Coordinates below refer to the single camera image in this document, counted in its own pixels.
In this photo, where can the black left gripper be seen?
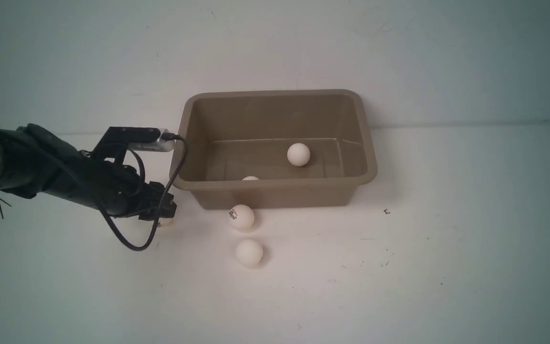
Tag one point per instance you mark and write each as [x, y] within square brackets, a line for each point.
[124, 193]

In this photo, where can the tan plastic storage bin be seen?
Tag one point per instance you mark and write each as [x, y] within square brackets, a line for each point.
[232, 135]

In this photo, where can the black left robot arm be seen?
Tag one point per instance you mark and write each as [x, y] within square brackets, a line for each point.
[33, 161]

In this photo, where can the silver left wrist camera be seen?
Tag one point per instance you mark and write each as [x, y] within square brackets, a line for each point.
[117, 141]

